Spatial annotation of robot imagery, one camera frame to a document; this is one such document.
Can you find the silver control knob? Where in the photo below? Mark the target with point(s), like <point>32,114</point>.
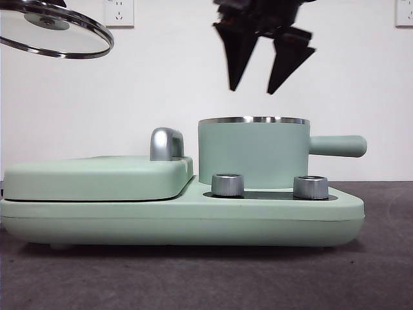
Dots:
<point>311,188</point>
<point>227,185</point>

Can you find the mint green breakfast machine base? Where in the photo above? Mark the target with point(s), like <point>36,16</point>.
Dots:
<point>274,223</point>

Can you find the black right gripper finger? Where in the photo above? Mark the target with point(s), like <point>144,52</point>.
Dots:
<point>238,51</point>
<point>287,61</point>

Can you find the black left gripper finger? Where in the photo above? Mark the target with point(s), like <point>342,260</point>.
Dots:
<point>58,2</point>

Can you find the white wall socket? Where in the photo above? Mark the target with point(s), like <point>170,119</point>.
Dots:
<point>119,13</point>
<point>405,13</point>

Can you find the glass lid with green knob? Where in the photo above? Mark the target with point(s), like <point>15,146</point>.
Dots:
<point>48,22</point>

